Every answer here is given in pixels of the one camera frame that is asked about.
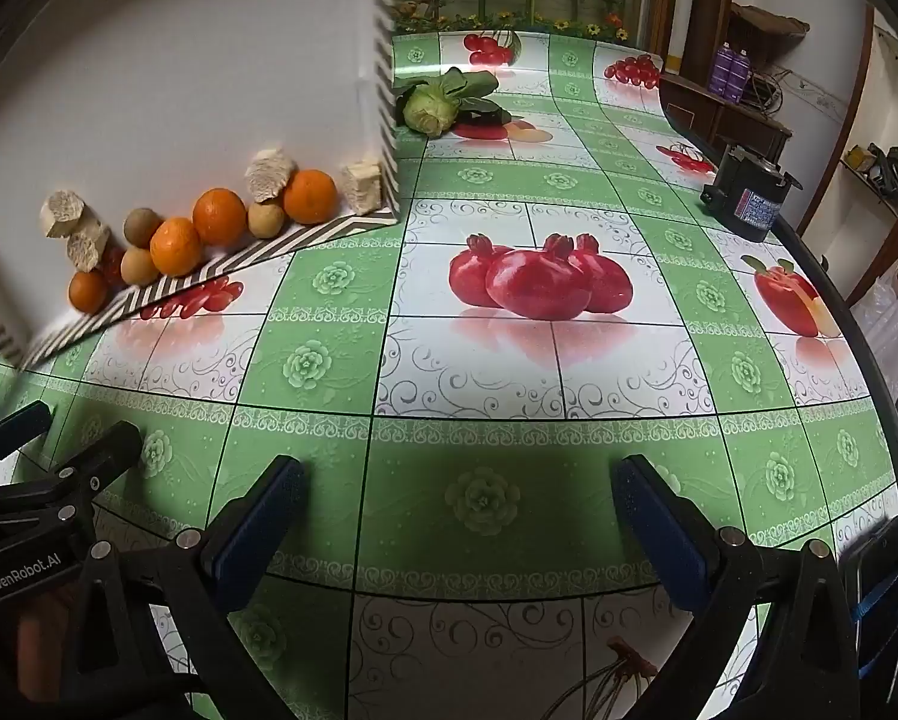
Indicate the fruit printed tablecloth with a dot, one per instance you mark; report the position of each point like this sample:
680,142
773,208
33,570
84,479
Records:
494,405

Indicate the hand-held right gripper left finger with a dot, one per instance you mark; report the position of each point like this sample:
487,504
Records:
261,525

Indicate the beige fibrous chunk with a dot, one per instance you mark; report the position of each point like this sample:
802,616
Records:
89,246
270,174
364,184
62,214

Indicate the red date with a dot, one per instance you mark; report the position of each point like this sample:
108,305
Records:
113,264

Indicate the dark bag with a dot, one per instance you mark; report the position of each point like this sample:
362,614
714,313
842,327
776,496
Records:
873,577

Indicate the black cylindrical device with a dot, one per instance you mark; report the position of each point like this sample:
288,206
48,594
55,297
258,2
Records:
749,191

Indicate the purple spray can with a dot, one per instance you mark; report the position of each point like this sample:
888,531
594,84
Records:
741,75
725,67

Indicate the person's left hand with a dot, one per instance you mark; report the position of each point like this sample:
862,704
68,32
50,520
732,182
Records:
40,637

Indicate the bok choy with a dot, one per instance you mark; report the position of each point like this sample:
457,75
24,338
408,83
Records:
430,105

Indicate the wooden wall shelf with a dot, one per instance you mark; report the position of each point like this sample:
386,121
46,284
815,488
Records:
873,184

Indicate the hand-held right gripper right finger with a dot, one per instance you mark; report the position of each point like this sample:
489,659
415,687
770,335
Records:
655,532

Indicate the white plastic bag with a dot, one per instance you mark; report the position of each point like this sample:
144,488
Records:
888,307

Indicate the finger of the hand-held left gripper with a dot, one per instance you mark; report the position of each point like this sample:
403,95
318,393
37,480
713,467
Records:
89,457
14,435

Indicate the wooden cabinet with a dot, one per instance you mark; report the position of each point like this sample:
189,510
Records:
704,109

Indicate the white box with chevron edges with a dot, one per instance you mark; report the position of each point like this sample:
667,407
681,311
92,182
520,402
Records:
194,90

